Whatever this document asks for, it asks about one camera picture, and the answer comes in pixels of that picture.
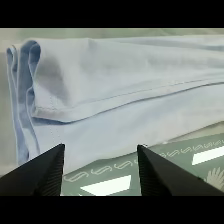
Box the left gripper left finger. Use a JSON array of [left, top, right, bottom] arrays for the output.
[[0, 143, 66, 197]]

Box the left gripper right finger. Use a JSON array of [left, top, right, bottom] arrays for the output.
[[136, 144, 224, 197]]

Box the light blue shirt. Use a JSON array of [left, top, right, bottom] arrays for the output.
[[5, 35, 224, 176]]

